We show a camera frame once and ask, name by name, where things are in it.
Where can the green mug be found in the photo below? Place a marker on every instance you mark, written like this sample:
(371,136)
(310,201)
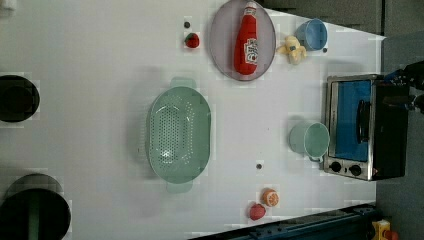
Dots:
(311,139)

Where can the black round base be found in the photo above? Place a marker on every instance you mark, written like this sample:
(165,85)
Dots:
(19,98)
(34,208)

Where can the black silver toaster oven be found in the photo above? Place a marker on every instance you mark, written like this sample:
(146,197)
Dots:
(368,134)

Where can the black round base upper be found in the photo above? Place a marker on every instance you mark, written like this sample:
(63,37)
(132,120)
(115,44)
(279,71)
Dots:
(19,98)

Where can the green plastic strainer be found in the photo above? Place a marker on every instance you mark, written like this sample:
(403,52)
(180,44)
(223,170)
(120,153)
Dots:
(179,135)

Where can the toy orange slice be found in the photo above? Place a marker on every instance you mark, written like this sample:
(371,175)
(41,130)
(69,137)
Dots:
(270,197)

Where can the red ketchup bottle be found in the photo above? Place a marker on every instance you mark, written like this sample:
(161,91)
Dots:
(246,45)

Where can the red toy strawberry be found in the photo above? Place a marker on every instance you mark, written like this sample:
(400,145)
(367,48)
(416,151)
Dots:
(192,40)

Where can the yellow toy banana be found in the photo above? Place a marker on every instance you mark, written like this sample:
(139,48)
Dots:
(293,49)

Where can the yellow red emergency button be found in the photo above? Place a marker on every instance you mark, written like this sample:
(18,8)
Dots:
(383,231)

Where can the blue cup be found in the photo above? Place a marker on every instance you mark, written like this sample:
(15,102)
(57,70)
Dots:
(312,35)

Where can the grey round plate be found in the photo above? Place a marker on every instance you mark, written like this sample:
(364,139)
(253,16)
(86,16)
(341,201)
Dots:
(223,34)

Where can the red toy apple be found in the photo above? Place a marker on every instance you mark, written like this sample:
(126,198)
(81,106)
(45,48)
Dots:
(257,211)

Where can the black round base lower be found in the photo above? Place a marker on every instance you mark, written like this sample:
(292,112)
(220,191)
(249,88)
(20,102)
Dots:
(34,208)

